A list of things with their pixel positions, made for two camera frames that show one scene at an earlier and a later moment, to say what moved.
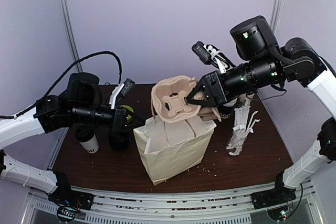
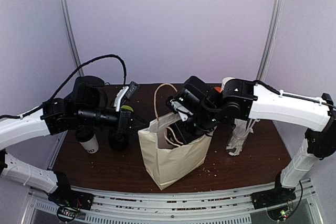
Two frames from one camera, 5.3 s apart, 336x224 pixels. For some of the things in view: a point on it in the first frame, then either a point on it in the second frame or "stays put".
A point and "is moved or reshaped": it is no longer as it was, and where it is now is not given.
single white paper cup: x=91 y=147 stays put
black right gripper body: x=217 y=88 to x=184 y=131
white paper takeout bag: x=167 y=148 is moved or reshaped
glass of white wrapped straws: x=243 y=125 stays put
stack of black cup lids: x=118 y=141 stays put
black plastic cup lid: x=85 y=134 stays put
